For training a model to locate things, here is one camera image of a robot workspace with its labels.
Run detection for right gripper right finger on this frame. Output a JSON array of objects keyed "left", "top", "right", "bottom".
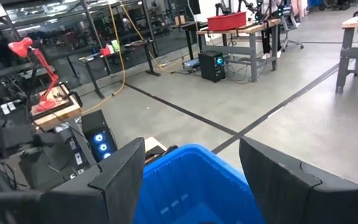
[{"left": 239, "top": 136, "right": 358, "bottom": 224}]

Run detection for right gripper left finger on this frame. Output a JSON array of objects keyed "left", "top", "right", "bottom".
[{"left": 0, "top": 136, "right": 147, "bottom": 224}]

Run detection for blue plastic bin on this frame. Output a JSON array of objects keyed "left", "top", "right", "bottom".
[{"left": 134, "top": 143, "right": 265, "bottom": 224}]

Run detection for red plastic bin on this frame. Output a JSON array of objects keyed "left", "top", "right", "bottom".
[{"left": 206, "top": 11, "right": 248, "bottom": 32}]

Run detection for black computer tower blue fans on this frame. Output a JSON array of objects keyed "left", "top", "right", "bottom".
[{"left": 81, "top": 109, "right": 119, "bottom": 164}]

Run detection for small wooden workbench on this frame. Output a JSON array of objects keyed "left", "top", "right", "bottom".
[{"left": 30, "top": 84, "right": 83, "bottom": 132}]

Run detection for black standing desk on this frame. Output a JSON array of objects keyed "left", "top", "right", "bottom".
[
  {"left": 170, "top": 19, "right": 209, "bottom": 62},
  {"left": 78, "top": 39, "right": 162, "bottom": 100}
]

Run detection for green container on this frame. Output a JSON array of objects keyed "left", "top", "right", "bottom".
[{"left": 110, "top": 39, "right": 121, "bottom": 54}]

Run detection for red desk lamp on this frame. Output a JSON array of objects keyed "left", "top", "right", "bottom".
[{"left": 7, "top": 37, "right": 65, "bottom": 113}]

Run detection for black computer tower blue fan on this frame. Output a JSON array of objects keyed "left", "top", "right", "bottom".
[{"left": 198, "top": 50, "right": 227, "bottom": 83}]

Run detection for person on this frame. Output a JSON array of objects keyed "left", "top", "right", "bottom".
[{"left": 260, "top": 24, "right": 283, "bottom": 60}]

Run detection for wooden workbench grey legs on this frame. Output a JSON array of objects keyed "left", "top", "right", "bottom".
[
  {"left": 196, "top": 18, "right": 282, "bottom": 83},
  {"left": 335, "top": 14, "right": 358, "bottom": 95}
]

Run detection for grey office chair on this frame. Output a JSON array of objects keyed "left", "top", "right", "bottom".
[{"left": 279, "top": 8, "right": 305, "bottom": 52}]

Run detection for pink jacket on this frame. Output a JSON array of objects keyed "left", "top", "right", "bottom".
[{"left": 290, "top": 0, "right": 303, "bottom": 20}]

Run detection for yellow hanging cable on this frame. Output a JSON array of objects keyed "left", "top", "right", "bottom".
[
  {"left": 119, "top": 0, "right": 199, "bottom": 73},
  {"left": 79, "top": 0, "right": 127, "bottom": 116}
]

